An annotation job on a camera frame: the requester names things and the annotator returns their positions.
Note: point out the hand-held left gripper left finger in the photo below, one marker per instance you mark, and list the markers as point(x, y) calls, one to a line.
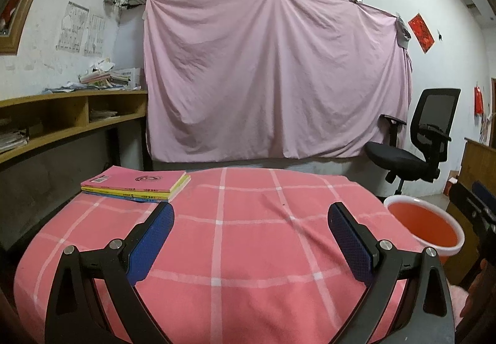
point(153, 241)

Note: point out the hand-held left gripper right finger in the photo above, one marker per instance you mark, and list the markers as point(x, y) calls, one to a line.
point(350, 245)

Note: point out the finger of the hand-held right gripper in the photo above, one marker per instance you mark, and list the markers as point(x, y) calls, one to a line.
point(463, 200)
point(484, 193)

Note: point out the orange bucket with white rim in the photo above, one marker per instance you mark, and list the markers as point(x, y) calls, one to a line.
point(422, 220)

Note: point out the person's right hand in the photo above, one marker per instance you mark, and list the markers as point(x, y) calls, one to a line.
point(480, 289)

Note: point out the stack of pink yellow books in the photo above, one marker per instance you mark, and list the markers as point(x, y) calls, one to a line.
point(155, 195)

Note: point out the blue book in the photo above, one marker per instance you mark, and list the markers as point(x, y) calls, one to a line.
point(116, 196)

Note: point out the pale hanging decoration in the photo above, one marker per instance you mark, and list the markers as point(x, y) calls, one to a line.
point(485, 127)

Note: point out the pink fluffy cloth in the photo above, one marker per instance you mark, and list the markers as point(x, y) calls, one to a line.
point(457, 305)

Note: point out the black office chair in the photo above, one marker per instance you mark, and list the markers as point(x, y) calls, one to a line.
point(395, 156)

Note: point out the red hanging ornament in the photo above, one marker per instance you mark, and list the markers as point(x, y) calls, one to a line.
point(479, 100)

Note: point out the pink checked tablecloth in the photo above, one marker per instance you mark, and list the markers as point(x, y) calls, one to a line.
point(248, 251)

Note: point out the thin stack of papers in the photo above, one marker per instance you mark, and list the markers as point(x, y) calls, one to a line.
point(102, 114)

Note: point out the wooden shelf desk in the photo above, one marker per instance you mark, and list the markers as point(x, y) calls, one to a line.
point(69, 98)

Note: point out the pile of papers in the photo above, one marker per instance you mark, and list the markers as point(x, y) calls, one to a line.
point(104, 76)

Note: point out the stack of newspapers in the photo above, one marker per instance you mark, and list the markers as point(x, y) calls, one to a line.
point(13, 140)

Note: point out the grey cloth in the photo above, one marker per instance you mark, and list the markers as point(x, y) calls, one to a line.
point(403, 32)

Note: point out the pink hanging sheet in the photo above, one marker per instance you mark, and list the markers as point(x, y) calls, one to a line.
point(271, 73)

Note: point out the wooden door frame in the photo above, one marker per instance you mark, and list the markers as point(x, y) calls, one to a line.
point(493, 111)

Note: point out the red paper wall decoration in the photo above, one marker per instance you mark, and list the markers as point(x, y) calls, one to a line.
point(421, 32)

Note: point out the small white wall poster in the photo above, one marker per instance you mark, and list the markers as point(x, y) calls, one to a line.
point(95, 38)

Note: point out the large white wall poster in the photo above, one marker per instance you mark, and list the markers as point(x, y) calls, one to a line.
point(72, 28)

